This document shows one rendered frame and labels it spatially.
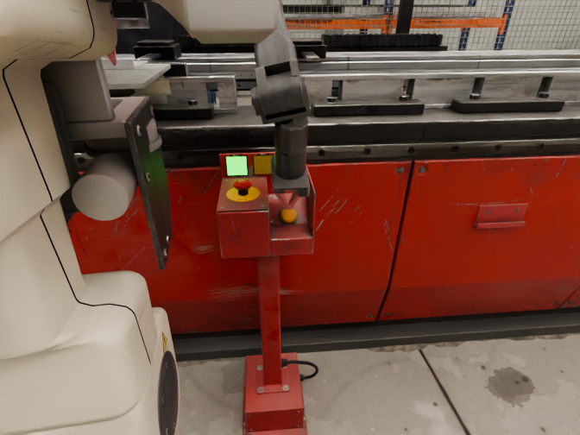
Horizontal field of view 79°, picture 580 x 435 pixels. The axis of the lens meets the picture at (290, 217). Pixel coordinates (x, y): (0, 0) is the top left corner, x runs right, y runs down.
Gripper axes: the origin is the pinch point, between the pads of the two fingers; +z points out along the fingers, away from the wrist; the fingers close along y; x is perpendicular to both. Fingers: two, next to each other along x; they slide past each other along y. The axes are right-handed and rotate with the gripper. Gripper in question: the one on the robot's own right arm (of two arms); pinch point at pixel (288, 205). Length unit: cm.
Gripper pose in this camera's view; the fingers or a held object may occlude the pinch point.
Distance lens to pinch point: 73.2
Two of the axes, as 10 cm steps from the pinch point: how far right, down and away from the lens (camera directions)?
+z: -0.3, 7.0, 7.1
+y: -0.8, -7.1, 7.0
